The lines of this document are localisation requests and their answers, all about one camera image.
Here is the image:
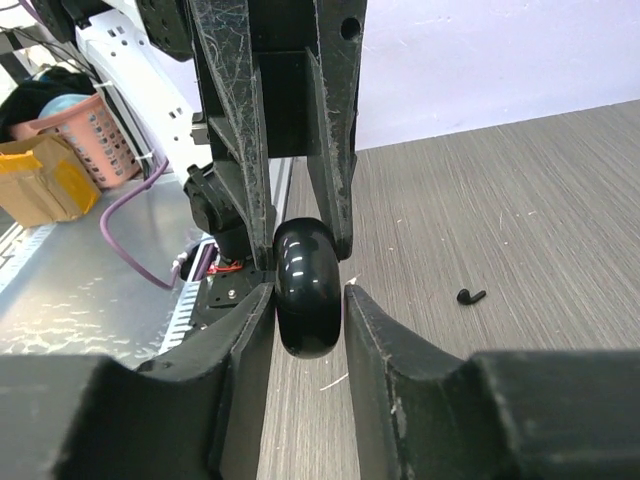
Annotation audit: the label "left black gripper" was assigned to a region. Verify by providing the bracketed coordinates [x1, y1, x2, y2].
[188, 0, 367, 270]

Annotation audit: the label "black earbud case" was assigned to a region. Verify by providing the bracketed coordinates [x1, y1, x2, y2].
[273, 217, 342, 359]

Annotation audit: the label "black earbud left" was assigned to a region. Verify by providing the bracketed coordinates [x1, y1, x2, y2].
[456, 289, 487, 306]

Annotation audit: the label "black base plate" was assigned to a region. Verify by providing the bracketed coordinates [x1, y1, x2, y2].
[190, 262, 274, 329]

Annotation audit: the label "pink plastic basket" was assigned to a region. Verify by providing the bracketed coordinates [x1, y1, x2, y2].
[10, 94, 140, 189]

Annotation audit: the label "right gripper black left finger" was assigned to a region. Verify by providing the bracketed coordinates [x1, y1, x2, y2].
[1, 283, 275, 479]

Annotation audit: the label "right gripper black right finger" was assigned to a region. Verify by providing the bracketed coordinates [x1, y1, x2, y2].
[344, 286, 639, 479]

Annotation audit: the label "cardboard boxes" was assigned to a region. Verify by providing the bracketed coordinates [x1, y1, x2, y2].
[1, 134, 101, 228]

